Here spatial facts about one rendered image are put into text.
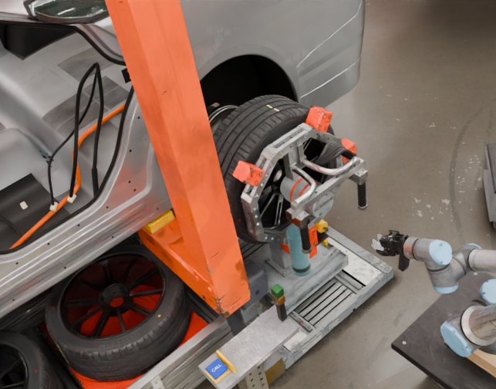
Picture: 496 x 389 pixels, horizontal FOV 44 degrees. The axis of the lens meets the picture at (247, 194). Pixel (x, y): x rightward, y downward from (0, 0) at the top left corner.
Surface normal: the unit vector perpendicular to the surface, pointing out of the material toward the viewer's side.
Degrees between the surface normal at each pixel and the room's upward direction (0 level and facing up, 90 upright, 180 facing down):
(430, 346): 0
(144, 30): 90
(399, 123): 0
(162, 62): 90
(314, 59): 90
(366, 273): 0
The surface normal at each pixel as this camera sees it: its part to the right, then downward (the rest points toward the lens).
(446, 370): -0.15, -0.73
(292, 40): 0.64, 0.44
